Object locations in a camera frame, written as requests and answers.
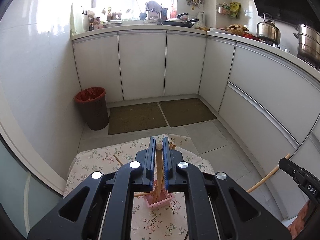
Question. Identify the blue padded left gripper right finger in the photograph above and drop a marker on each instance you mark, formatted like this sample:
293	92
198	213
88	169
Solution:
216	206

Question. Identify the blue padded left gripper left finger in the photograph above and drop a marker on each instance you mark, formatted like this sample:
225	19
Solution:
101	206

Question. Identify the person's hand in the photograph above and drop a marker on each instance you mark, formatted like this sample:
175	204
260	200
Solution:
304	215

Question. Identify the floral tablecloth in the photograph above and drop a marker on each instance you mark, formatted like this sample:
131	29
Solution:
164	220

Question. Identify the pink perforated utensil holder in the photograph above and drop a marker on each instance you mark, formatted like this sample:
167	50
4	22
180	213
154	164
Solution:
158	201

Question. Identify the brown floor mat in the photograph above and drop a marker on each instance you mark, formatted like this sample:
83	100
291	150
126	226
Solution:
185	112
133	118

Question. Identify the brown trash bin red liner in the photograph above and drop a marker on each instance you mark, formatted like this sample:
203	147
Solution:
91	103

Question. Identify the steel stock pot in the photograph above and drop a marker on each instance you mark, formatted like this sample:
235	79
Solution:
308	43

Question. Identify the steel kettle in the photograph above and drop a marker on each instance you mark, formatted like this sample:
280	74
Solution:
267	30

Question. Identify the black frying pan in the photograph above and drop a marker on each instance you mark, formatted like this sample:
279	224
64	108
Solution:
181	20

